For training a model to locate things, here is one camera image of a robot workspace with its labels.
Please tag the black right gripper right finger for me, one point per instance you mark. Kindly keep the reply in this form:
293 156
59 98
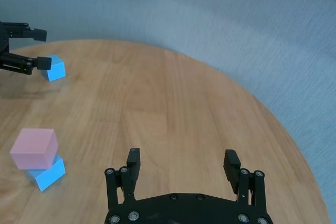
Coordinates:
232 166

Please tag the pink cube block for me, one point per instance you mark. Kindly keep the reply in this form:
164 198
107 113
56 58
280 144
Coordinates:
32 149

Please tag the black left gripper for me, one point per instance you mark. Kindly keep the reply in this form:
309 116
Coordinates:
4 43

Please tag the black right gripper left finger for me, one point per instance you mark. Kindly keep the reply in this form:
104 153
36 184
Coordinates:
131 182

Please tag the light blue cube block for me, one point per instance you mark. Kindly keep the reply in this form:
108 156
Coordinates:
57 71
50 176

